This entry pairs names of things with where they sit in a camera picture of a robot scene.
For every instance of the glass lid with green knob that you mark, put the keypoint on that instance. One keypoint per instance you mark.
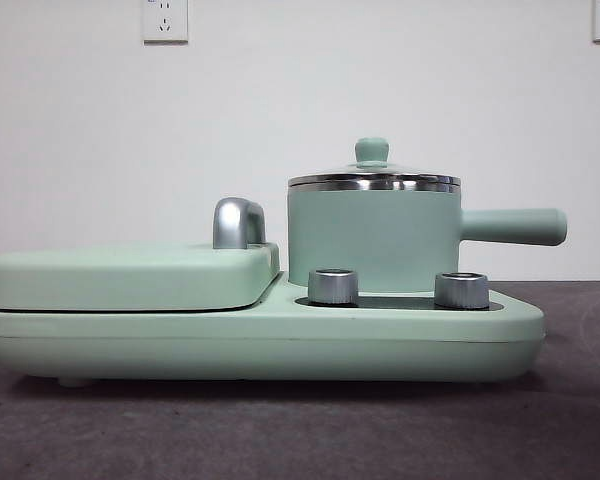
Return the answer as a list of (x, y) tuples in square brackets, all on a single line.
[(372, 152)]

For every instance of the round silver control knob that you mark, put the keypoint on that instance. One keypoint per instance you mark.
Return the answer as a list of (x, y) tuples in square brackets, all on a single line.
[(332, 287), (462, 290)]

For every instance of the green breakfast machine base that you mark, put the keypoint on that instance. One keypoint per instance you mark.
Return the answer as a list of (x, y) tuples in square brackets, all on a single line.
[(430, 340)]

